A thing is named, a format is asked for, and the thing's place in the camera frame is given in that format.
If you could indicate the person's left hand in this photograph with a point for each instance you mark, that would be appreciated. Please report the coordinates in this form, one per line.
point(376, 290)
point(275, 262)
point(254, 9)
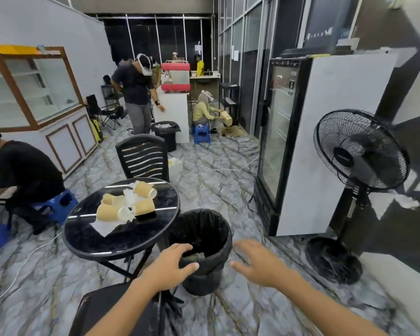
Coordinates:
point(168, 269)

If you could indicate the person's right hand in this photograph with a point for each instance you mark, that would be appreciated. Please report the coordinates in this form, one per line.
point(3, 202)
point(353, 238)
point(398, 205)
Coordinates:
point(266, 269)

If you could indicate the black plastic chair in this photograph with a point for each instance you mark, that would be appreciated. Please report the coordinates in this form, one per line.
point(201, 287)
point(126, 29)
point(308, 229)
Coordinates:
point(142, 139)
point(98, 311)

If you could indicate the person's left forearm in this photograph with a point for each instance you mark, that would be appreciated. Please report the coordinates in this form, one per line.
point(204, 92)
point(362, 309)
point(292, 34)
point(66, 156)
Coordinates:
point(126, 311)

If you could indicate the person's right forearm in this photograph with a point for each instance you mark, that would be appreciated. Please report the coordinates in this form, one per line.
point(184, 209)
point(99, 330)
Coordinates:
point(329, 311)

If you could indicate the black trash bin with liner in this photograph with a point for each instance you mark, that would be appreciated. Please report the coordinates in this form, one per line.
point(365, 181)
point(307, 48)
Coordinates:
point(166, 139)
point(203, 283)

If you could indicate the black folding camp chair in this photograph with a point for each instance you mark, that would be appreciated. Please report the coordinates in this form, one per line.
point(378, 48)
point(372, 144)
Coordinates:
point(92, 104)

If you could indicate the round black glass table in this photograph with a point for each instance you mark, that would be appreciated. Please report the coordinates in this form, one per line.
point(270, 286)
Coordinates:
point(133, 237)

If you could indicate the white foam box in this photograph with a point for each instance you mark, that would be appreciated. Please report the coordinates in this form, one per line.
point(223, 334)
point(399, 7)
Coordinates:
point(176, 167)

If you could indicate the blue plastic stool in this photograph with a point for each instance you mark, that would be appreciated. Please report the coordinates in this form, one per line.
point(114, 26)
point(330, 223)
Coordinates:
point(201, 134)
point(61, 202)

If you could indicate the black glass door fridge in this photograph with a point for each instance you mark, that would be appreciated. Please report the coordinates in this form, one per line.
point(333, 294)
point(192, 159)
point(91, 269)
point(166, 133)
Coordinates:
point(336, 136)

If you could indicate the yellow black pressure washer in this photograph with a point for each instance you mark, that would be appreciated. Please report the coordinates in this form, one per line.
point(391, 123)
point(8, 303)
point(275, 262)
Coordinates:
point(96, 131)

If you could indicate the tan cardboard box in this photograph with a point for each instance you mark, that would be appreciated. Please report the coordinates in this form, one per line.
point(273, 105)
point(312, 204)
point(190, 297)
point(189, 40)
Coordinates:
point(226, 117)

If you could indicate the white service counter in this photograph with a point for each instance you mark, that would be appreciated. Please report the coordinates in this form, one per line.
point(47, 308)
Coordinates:
point(175, 111)

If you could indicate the white brown-trimmed display cabinet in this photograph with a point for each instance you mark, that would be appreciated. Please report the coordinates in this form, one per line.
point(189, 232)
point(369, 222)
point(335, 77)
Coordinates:
point(66, 146)

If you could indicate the black metal shelf rack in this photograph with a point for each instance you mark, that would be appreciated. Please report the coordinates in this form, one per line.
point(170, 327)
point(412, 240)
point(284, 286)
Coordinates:
point(106, 89)
point(231, 101)

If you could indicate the red coffee machine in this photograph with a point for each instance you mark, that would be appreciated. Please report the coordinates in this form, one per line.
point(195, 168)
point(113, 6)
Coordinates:
point(175, 68)

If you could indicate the flat yellow board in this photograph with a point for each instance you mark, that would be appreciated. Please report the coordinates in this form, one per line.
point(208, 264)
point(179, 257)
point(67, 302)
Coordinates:
point(15, 49)

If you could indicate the black pedestal fan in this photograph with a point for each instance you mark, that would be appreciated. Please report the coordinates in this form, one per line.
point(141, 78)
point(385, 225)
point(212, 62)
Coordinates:
point(357, 157)

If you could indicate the white head-mounted camera rig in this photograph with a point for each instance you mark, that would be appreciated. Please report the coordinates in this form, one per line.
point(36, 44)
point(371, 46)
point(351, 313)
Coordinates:
point(145, 66)

